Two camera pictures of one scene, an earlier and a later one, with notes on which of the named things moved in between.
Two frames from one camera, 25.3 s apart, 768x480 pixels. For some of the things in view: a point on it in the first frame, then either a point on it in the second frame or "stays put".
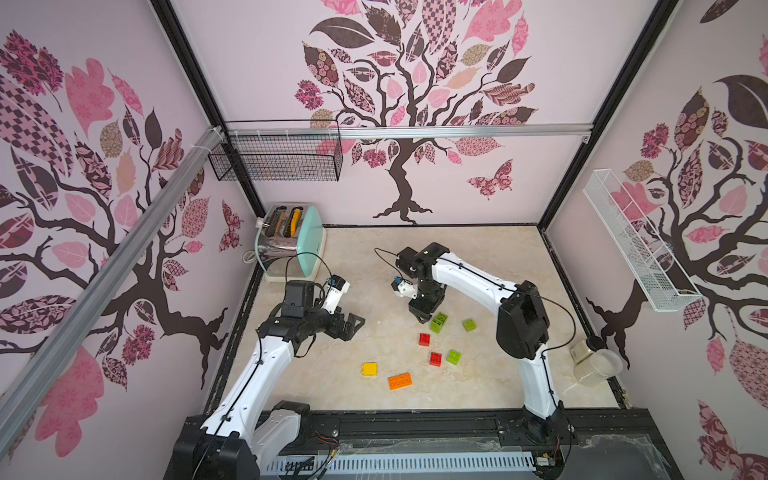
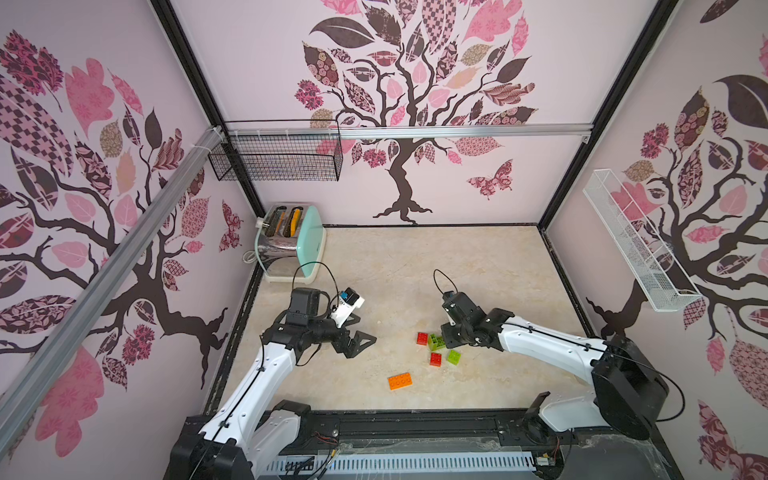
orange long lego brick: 400,381 stays put
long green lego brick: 437,323 -> 436,342
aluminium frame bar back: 409,131 stays put
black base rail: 603,443 stays put
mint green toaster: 290,243 stays put
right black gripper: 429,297 -> 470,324
